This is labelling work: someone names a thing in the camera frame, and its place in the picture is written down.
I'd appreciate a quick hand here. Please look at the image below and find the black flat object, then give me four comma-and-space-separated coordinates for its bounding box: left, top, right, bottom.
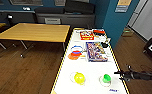
100, 41, 110, 49

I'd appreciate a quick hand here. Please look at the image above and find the white-top yellow gaming table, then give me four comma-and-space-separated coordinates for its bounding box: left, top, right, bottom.
50, 27, 130, 94

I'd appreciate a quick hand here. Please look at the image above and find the brown cardboard box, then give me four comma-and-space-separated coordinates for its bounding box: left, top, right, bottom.
121, 28, 134, 38

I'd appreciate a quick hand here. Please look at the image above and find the light grey rectangular cushion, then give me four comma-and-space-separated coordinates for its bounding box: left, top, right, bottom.
44, 17, 62, 25

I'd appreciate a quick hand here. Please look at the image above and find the yellow framed wall poster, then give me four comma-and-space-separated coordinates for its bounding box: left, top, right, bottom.
114, 0, 133, 14

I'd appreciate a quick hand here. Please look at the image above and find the dark grey long sofa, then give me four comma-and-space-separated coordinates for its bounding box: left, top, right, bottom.
0, 10, 38, 26

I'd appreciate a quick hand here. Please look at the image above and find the yellow plastic bowl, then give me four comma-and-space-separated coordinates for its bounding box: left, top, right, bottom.
73, 71, 87, 86

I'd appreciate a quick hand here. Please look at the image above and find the red flat object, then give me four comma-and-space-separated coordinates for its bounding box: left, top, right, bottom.
92, 29, 106, 37

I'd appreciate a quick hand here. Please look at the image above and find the green plastic bowl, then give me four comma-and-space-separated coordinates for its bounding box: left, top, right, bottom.
101, 73, 113, 85

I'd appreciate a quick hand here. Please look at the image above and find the orange plastic bowl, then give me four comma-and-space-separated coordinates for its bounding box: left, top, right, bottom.
67, 52, 83, 61

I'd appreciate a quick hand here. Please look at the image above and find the interior glass window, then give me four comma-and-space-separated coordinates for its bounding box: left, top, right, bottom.
8, 0, 45, 7

